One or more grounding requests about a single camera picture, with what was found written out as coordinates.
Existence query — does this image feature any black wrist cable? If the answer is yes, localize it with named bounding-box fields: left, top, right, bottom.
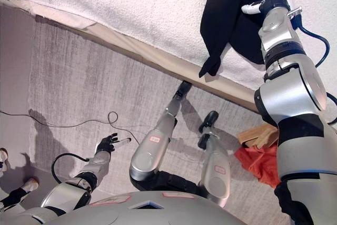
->
left=288, top=7, right=337, bottom=127
left=51, top=152, right=91, bottom=184

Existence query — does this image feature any black trouser leg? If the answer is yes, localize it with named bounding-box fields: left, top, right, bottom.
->
left=0, top=187, right=27, bottom=209

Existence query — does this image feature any orange garment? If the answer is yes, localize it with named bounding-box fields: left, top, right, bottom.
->
left=234, top=144, right=282, bottom=189

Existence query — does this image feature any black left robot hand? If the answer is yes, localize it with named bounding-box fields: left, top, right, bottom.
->
left=95, top=132, right=132, bottom=153

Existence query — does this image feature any silver right robot leg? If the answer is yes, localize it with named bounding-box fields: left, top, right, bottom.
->
left=197, top=110, right=233, bottom=209

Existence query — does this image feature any bed with white cover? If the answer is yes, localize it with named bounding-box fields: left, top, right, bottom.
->
left=0, top=0, right=337, bottom=92

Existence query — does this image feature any silver robot torso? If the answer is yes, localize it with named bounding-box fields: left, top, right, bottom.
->
left=44, top=170, right=248, bottom=225

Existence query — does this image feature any silver left robot leg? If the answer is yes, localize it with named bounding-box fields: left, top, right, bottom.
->
left=128, top=81, right=193, bottom=184

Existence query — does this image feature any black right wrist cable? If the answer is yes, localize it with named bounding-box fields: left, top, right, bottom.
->
left=288, top=7, right=337, bottom=127

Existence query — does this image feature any black garment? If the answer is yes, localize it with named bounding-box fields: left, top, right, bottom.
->
left=199, top=0, right=290, bottom=79

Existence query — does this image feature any silver robot leg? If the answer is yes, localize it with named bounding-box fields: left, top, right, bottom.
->
left=128, top=81, right=193, bottom=184
left=197, top=110, right=233, bottom=209

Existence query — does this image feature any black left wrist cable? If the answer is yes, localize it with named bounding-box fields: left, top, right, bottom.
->
left=51, top=152, right=91, bottom=184

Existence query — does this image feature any robot legs and torso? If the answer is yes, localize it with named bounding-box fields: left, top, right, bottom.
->
left=27, top=19, right=292, bottom=225

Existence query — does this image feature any thin black floor cable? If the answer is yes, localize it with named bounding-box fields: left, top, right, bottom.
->
left=0, top=111, right=141, bottom=146

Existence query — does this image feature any white person shoe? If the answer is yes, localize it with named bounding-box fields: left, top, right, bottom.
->
left=22, top=177, right=41, bottom=192
left=0, top=148, right=12, bottom=173

